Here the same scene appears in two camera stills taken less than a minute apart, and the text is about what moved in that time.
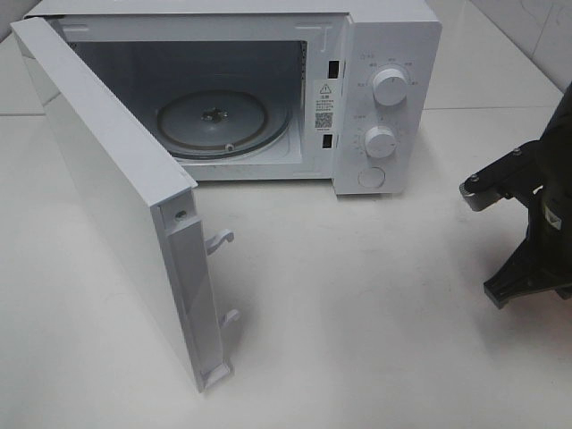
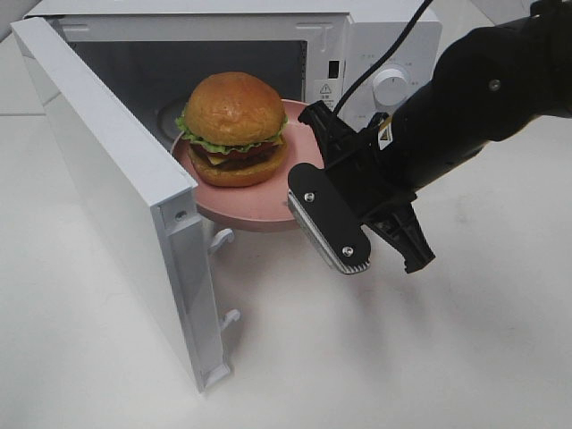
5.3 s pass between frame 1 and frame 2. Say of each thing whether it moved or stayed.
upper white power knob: stayed
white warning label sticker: stayed
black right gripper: moved
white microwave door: stayed
